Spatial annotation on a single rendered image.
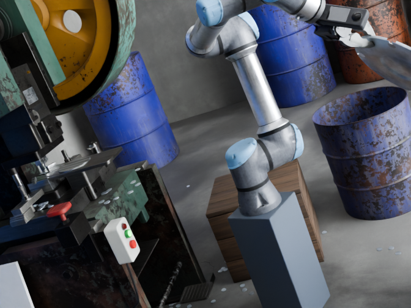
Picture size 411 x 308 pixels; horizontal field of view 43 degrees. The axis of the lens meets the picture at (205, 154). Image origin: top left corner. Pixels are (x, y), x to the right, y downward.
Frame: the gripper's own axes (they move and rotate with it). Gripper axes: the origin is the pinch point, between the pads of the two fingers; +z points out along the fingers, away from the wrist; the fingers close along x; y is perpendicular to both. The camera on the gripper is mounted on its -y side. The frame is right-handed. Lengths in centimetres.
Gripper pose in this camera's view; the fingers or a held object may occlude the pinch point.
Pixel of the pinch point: (373, 41)
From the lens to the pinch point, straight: 148.4
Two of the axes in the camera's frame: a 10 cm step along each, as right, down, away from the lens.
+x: -3.5, 9.4, 0.0
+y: -4.1, -1.5, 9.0
